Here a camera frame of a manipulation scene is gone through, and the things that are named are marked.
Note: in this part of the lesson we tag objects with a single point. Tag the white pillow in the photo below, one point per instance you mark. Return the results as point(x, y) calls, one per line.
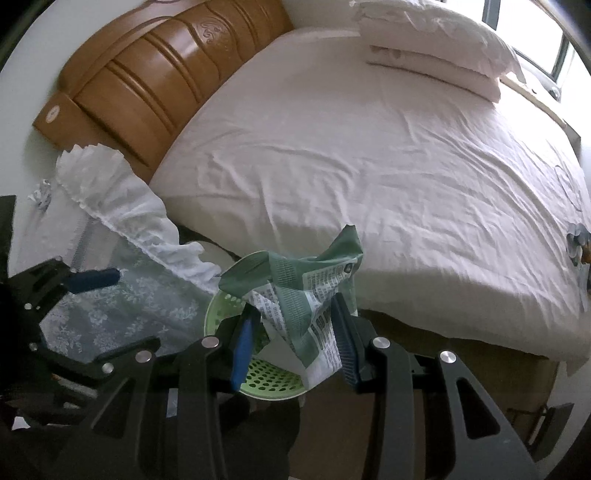
point(438, 74)
point(429, 27)

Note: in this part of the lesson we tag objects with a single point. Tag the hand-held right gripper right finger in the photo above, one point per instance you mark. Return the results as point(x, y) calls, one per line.
point(346, 350)

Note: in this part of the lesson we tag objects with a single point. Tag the green perforated basket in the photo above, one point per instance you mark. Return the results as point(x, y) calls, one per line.
point(272, 379)

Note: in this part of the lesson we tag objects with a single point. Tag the green and white packet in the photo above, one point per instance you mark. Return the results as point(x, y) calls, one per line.
point(295, 295)

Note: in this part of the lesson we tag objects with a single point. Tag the window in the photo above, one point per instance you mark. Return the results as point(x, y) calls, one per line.
point(531, 32)

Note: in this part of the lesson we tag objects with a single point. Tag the bed with white sheet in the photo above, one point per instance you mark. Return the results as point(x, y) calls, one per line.
point(369, 161)

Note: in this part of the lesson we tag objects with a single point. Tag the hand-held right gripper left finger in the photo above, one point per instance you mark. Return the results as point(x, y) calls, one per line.
point(244, 346)

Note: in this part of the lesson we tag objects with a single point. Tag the crumpled white paper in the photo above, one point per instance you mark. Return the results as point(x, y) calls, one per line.
point(41, 196)

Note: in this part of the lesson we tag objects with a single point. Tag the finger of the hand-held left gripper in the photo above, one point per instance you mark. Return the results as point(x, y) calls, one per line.
point(92, 279)
point(83, 364)

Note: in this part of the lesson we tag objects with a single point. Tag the white frilled lace cloth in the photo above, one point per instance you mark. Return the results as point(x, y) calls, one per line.
point(129, 207)

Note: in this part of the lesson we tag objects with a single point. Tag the wooden headboard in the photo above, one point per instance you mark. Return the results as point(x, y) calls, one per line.
point(138, 83)

